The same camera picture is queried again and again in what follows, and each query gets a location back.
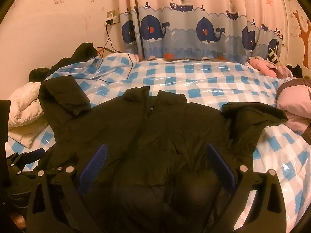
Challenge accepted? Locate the black and white striped item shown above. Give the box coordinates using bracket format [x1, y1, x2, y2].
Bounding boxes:
[267, 47, 283, 65]

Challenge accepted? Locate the small dark item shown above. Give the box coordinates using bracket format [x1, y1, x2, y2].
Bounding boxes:
[285, 64, 303, 78]

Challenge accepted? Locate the wall socket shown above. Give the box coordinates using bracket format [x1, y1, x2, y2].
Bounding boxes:
[106, 9, 121, 25]

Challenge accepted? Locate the whale print curtain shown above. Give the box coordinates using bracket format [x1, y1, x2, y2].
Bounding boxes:
[117, 0, 288, 62]

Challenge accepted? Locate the blue checkered plastic bed cover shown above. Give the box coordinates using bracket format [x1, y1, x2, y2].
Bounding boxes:
[5, 53, 311, 233]

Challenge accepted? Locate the dark clothes pile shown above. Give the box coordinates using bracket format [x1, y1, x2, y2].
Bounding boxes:
[29, 42, 101, 82]

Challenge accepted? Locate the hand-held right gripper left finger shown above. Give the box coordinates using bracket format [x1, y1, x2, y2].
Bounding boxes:
[26, 144, 108, 233]

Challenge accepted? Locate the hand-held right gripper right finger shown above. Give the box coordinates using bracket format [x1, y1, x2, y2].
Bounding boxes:
[206, 143, 287, 233]

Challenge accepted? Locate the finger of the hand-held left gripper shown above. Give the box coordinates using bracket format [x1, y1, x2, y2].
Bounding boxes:
[6, 149, 46, 173]

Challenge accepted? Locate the black puffer jacket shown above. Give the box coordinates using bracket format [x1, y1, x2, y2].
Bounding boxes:
[38, 75, 288, 233]

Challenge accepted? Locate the cream puffer jacket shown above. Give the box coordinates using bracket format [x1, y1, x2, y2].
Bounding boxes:
[7, 82, 50, 149]

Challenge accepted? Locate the black cable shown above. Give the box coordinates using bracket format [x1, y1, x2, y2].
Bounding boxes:
[90, 24, 137, 83]

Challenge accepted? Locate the pink clothing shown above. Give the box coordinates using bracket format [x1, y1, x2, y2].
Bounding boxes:
[249, 56, 292, 78]

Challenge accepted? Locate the white wardrobe with tree sticker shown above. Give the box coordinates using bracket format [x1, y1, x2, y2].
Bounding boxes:
[279, 0, 311, 78]

